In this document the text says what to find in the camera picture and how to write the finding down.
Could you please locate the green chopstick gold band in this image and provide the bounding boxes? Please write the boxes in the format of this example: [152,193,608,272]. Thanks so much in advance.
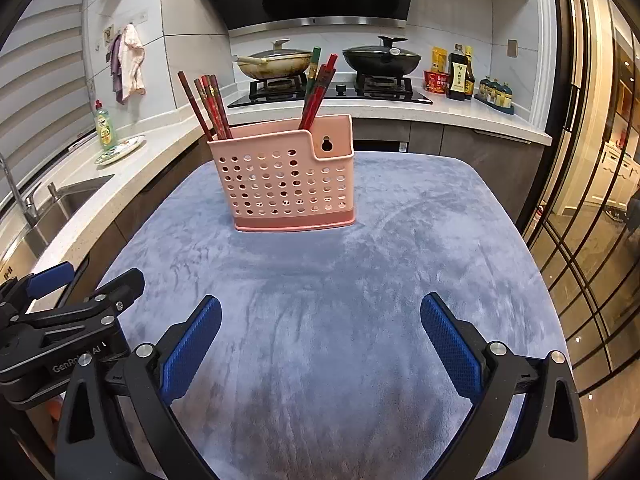
[305,47,321,102]

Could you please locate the steel sink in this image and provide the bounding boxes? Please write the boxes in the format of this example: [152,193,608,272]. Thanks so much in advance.
[1,174,113,281]

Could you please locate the chrome faucet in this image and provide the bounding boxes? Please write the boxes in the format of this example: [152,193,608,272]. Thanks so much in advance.
[1,152,65,228]

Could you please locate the patterned plate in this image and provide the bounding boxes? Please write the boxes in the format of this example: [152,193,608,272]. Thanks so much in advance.
[94,134,146,168]

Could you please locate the green dish soap bottle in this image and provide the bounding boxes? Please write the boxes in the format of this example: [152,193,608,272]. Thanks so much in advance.
[94,100,117,151]

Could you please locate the pink perforated utensil holder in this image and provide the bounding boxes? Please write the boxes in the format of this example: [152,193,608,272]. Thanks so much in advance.
[208,115,356,232]

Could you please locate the grey-blue plush table mat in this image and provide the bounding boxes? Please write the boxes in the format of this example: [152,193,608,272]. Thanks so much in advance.
[107,152,565,479]

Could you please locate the chopsticks in holder side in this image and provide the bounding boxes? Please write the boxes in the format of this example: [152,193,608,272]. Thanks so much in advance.
[177,70,232,142]

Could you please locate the hanging purple cloth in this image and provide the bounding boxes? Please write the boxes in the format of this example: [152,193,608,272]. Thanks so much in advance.
[105,32,124,104]

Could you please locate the hanging pink cloth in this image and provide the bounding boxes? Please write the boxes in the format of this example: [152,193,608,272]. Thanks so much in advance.
[118,24,146,104]

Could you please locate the black gas stove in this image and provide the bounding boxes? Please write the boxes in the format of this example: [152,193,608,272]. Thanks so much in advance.
[230,74,433,107]

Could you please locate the wok with glass lid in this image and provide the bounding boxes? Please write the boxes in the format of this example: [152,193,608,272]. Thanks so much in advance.
[232,39,312,80]

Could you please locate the dark chopstick in holder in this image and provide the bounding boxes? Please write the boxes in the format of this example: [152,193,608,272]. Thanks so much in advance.
[298,53,337,130]

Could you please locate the black pan with lid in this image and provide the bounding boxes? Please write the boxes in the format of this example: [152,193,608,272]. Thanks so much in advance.
[343,36,421,78]

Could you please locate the yellow-cap oil bottle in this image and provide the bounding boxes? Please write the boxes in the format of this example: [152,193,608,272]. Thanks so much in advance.
[463,46,475,100]

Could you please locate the red seasoning packet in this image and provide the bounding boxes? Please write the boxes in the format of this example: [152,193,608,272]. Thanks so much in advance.
[424,47,448,94]

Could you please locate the dark soy sauce bottle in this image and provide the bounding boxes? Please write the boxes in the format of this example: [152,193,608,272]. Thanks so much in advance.
[447,44,468,101]

